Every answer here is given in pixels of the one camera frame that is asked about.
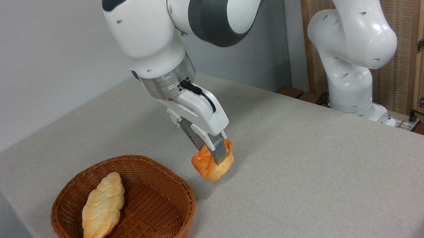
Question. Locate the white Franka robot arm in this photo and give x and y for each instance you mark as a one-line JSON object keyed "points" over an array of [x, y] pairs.
{"points": [[145, 24]]}

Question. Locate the brown wicker basket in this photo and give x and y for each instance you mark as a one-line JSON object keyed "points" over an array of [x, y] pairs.
{"points": [[145, 236]]}

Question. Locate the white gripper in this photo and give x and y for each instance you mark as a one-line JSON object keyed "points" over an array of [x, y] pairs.
{"points": [[205, 115]]}

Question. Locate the round orange bread roll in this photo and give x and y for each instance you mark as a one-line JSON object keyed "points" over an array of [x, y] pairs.
{"points": [[206, 165]]}

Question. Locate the long braided bread loaf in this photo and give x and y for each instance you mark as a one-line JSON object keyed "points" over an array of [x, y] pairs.
{"points": [[102, 209]]}

